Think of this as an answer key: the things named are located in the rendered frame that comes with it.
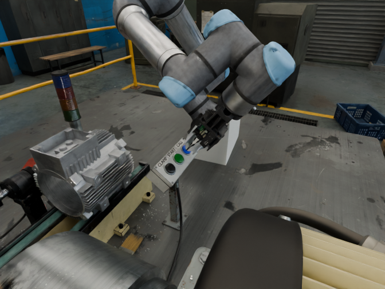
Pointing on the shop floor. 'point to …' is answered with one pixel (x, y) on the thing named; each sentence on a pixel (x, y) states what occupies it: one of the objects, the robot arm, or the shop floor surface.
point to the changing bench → (74, 55)
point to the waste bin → (6, 74)
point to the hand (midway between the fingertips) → (190, 145)
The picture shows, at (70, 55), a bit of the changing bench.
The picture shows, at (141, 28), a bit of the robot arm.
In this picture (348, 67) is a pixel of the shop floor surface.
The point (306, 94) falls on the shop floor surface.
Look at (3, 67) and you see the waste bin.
